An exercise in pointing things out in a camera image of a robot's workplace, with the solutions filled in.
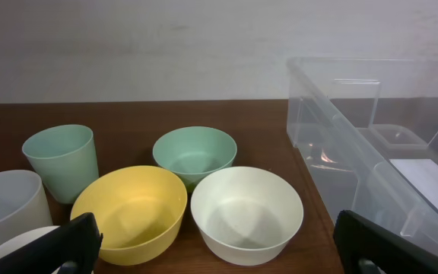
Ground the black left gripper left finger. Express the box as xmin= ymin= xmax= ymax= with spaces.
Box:
xmin=0 ymin=212 xmax=103 ymax=274

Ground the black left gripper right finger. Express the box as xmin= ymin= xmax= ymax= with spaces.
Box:
xmin=333 ymin=210 xmax=438 ymax=274

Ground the cream plastic cup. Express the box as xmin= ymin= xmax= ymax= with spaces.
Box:
xmin=0 ymin=225 xmax=59 ymax=259

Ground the yellow plastic bowl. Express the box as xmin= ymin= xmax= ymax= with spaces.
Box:
xmin=70 ymin=165 xmax=188 ymax=266

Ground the grey plastic cup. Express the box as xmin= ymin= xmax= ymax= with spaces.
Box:
xmin=0 ymin=170 xmax=52 ymax=245

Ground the green plastic cup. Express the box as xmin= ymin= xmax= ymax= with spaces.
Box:
xmin=22 ymin=124 xmax=99 ymax=204

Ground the white paper label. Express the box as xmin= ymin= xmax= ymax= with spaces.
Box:
xmin=390 ymin=159 xmax=438 ymax=209

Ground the clear plastic storage bin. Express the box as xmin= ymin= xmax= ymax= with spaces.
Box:
xmin=287 ymin=58 xmax=438 ymax=256

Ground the white plastic bowl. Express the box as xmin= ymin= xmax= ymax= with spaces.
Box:
xmin=190 ymin=167 xmax=304 ymax=266

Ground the green plastic bowl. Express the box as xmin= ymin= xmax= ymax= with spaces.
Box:
xmin=152 ymin=126 xmax=237 ymax=193

